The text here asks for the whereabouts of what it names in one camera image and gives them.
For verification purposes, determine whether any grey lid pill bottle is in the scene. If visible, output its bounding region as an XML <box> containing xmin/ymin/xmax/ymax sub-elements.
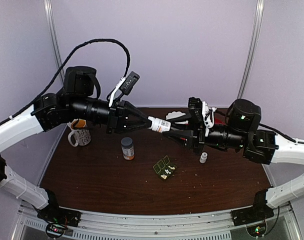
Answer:
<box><xmin>121</xmin><ymin>137</ymin><xmax>135</xmax><ymax>161</ymax></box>

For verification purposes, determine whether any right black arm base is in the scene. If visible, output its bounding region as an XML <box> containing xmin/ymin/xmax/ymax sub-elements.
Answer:
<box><xmin>231</xmin><ymin>189</ymin><xmax>274</xmax><ymax>238</ymax></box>

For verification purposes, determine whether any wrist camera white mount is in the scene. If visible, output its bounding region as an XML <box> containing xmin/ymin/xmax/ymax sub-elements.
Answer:
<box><xmin>107</xmin><ymin>71</ymin><xmax>140</xmax><ymax>107</ymax></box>
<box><xmin>188</xmin><ymin>97</ymin><xmax>217</xmax><ymax>129</ymax></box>

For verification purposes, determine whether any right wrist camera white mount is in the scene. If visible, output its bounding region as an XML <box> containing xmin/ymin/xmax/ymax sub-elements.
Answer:
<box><xmin>188</xmin><ymin>97</ymin><xmax>217</xmax><ymax>129</ymax></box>

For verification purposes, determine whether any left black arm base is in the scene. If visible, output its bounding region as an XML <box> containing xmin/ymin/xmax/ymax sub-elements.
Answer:
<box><xmin>35</xmin><ymin>189</ymin><xmax>81</xmax><ymax>240</ymax></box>

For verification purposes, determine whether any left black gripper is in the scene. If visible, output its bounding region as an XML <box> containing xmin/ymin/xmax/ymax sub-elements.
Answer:
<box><xmin>69</xmin><ymin>95</ymin><xmax>153</xmax><ymax>135</ymax></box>

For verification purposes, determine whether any front aluminium rail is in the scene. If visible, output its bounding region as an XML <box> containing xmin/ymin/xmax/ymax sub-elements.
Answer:
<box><xmin>16</xmin><ymin>197</ymin><xmax>300</xmax><ymax>240</ymax></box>

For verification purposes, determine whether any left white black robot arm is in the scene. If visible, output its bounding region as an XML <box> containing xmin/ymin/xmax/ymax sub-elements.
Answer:
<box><xmin>0</xmin><ymin>66</ymin><xmax>152</xmax><ymax>222</ymax></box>

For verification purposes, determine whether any right aluminium frame post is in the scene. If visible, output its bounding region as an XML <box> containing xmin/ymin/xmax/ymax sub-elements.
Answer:
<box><xmin>236</xmin><ymin>0</ymin><xmax>265</xmax><ymax>99</ymax></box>

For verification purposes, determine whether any green weekly pill organizer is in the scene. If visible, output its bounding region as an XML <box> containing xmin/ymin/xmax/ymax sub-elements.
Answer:
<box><xmin>153</xmin><ymin>155</ymin><xmax>177</xmax><ymax>181</ymax></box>

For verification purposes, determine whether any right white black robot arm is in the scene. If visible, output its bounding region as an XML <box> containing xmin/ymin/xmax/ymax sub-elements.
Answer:
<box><xmin>160</xmin><ymin>97</ymin><xmax>304</xmax><ymax>165</ymax></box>

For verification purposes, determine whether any paper cup with orange contents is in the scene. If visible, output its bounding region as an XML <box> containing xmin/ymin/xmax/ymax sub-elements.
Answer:
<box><xmin>68</xmin><ymin>118</ymin><xmax>92</xmax><ymax>147</ymax></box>

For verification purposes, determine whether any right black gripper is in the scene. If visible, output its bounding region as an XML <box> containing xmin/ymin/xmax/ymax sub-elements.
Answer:
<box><xmin>162</xmin><ymin>113</ymin><xmax>247</xmax><ymax>157</ymax></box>

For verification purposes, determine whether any red floral plate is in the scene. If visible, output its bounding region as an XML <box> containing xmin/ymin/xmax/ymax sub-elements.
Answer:
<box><xmin>214</xmin><ymin>118</ymin><xmax>225</xmax><ymax>125</ymax></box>

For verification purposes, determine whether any white fluted ceramic bowl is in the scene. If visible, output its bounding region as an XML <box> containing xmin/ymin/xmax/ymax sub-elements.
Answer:
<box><xmin>166</xmin><ymin>111</ymin><xmax>188</xmax><ymax>125</ymax></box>

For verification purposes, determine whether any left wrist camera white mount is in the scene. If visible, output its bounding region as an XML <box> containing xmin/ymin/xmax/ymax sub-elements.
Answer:
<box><xmin>107</xmin><ymin>71</ymin><xmax>140</xmax><ymax>107</ymax></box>

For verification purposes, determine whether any left aluminium frame post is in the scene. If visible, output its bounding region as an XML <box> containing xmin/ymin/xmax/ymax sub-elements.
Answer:
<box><xmin>44</xmin><ymin>0</ymin><xmax>67</xmax><ymax>83</ymax></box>

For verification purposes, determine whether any small white pill bottle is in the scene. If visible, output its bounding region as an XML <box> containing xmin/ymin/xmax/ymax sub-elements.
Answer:
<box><xmin>148</xmin><ymin>116</ymin><xmax>171</xmax><ymax>133</ymax></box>

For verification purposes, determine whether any aluminium frame post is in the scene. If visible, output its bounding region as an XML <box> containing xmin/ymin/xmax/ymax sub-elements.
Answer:
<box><xmin>44</xmin><ymin>0</ymin><xmax>67</xmax><ymax>83</ymax></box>
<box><xmin>236</xmin><ymin>0</ymin><xmax>265</xmax><ymax>99</ymax></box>

